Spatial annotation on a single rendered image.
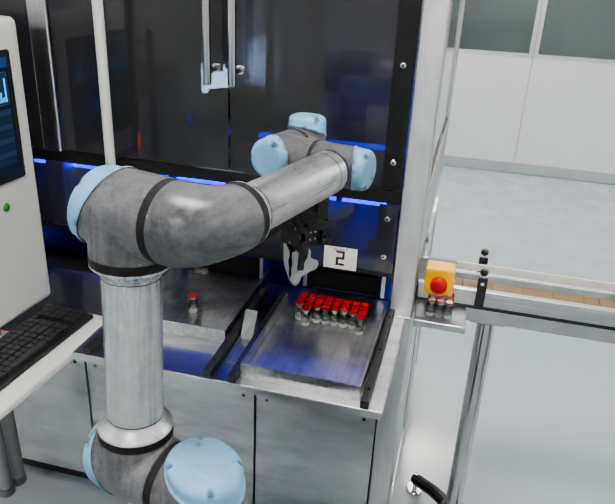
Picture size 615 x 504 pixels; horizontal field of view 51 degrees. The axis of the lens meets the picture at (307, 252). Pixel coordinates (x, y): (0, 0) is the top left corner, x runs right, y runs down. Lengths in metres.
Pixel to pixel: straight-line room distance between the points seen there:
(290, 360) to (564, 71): 4.99
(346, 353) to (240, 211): 0.74
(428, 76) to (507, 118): 4.73
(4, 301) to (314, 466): 0.98
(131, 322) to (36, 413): 1.46
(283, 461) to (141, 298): 1.20
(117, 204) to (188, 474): 0.40
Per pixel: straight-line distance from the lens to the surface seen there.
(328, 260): 1.65
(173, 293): 1.76
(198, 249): 0.82
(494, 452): 2.73
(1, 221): 1.77
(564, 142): 6.28
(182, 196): 0.83
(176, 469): 1.01
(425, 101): 1.50
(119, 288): 0.93
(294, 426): 1.96
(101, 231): 0.89
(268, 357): 1.49
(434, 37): 1.48
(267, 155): 1.17
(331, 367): 1.46
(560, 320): 1.80
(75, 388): 2.22
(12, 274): 1.84
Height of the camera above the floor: 1.70
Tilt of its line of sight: 24 degrees down
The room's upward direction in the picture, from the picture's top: 3 degrees clockwise
